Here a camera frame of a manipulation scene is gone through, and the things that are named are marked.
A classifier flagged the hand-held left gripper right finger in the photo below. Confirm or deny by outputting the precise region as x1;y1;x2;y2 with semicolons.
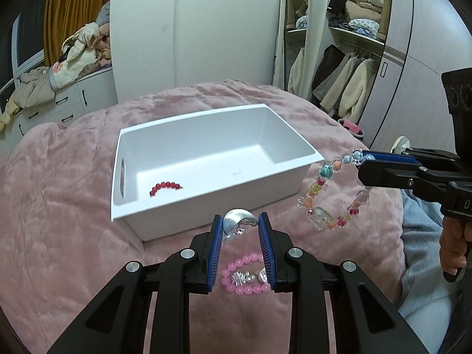
258;212;430;354

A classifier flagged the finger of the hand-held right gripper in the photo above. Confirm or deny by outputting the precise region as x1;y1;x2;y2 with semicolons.
362;147;461;168
358;159;463;197

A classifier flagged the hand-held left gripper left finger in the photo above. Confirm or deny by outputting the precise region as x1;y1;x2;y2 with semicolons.
47;214;225;354

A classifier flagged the silver shell pendant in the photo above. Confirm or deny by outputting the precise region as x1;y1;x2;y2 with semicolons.
222;209;259;243

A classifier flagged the colourful bead bracelet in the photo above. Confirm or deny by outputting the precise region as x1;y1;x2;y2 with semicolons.
297;149;372;234

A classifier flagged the red bead bracelet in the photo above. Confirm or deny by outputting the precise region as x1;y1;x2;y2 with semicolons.
149;181;183;197

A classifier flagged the white plastic box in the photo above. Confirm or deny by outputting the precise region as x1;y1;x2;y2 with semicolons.
111;104;324;242

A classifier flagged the person's right hand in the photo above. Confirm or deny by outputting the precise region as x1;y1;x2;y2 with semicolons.
439;224;472;276

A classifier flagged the white shoe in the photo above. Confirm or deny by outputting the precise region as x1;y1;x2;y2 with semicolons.
389;135;412;154

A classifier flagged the pink slipper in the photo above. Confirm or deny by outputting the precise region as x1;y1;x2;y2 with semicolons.
337;117;366;139

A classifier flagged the open white wardrobe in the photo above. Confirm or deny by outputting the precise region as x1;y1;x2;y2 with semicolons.
309;0;472;152

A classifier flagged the row of hanging coats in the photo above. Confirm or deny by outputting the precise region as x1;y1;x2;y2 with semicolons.
311;44;381;121

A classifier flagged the person's leg in jeans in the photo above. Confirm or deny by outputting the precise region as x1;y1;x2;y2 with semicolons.
398;189;466;354

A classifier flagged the folded clothes stack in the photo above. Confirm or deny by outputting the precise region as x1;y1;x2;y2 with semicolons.
328;0;392;42

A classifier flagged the white framed standing mirror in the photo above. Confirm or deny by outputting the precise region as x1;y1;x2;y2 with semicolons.
272;0;314;99

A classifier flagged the pink fluffy blanket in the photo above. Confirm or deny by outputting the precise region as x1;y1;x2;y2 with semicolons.
0;79;411;354

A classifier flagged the white drawer cabinet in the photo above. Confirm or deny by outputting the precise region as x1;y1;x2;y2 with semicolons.
0;64;119;157

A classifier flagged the pile of clothes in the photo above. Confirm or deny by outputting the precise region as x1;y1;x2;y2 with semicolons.
0;0;113;130

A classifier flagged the mustard yellow curtain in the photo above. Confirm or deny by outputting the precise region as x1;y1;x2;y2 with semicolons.
43;0;116;65

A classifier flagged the pink bead bracelet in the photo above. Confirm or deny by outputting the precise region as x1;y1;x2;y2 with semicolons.
220;252;272;296

